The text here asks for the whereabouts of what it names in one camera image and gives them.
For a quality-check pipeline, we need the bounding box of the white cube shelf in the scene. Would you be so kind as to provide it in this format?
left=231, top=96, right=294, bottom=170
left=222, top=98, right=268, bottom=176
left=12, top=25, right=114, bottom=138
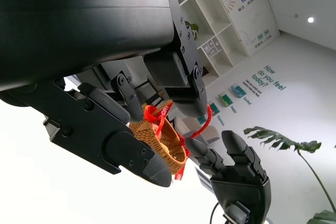
left=167, top=0, right=235, bottom=78

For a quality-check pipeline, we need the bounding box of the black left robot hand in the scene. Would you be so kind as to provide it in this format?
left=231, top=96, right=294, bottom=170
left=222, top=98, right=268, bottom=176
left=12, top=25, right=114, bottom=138
left=0, top=0, right=213, bottom=188

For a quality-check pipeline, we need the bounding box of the grey armchair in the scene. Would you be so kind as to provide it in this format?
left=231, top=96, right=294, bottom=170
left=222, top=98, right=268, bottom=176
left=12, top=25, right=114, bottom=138
left=172, top=115, right=221, bottom=145

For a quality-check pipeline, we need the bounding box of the wicker basket with red ribbon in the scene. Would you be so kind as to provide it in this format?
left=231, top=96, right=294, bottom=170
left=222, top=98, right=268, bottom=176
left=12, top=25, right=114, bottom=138
left=143, top=100, right=215, bottom=180

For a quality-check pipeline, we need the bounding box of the small green shelf plant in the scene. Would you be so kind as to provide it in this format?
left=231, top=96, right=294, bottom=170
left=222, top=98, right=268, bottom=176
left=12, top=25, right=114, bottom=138
left=185, top=20, right=200, bottom=41

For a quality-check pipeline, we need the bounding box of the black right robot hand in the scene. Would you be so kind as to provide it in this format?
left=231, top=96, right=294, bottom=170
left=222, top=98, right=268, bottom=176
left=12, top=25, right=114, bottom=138
left=185, top=130, right=271, bottom=224

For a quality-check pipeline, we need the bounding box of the brown wicker basket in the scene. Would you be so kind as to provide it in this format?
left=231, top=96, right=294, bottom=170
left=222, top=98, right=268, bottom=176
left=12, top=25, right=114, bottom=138
left=130, top=100, right=188, bottom=175

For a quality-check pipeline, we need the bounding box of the large monstera plant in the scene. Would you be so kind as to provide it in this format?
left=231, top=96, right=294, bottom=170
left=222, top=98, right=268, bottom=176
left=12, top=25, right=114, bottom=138
left=243, top=126, right=336, bottom=224

